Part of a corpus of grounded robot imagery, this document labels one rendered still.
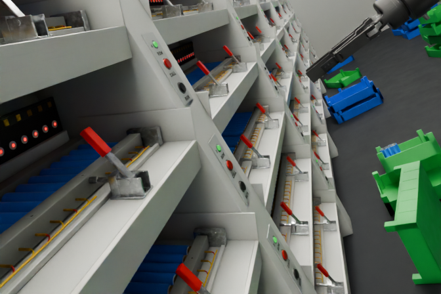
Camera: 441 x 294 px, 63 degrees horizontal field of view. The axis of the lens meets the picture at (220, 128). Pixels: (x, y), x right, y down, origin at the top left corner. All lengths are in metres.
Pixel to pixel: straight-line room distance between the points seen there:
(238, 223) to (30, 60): 0.38
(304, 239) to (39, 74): 0.69
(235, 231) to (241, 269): 0.07
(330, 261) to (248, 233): 0.55
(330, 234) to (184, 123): 0.78
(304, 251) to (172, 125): 0.46
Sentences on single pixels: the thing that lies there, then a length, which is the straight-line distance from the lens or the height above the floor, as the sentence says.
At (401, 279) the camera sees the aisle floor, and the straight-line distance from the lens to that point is 1.22.
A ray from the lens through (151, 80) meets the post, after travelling 0.54.
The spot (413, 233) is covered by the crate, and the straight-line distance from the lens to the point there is 1.07.
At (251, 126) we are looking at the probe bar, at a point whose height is 0.58.
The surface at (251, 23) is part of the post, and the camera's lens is 1.90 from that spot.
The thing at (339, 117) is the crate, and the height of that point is 0.04.
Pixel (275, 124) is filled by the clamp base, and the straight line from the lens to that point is 1.07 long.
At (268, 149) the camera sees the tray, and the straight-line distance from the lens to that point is 0.93.
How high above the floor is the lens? 0.81
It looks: 11 degrees down
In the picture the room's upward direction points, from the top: 31 degrees counter-clockwise
